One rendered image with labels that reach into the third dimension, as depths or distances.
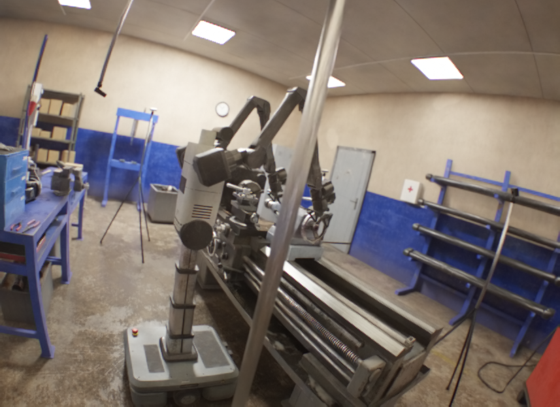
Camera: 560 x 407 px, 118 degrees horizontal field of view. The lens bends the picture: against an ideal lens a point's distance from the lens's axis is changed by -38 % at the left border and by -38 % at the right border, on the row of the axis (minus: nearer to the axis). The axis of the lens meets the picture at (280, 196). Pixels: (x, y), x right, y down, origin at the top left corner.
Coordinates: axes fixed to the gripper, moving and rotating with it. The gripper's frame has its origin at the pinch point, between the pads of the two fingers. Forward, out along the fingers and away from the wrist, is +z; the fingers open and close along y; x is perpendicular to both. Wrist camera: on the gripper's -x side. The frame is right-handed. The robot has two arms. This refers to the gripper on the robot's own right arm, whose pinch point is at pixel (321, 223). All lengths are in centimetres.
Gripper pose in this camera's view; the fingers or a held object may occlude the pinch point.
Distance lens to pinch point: 143.9
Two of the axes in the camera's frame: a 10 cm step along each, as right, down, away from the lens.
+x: -8.3, 3.7, -4.1
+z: 2.1, 9.0, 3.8
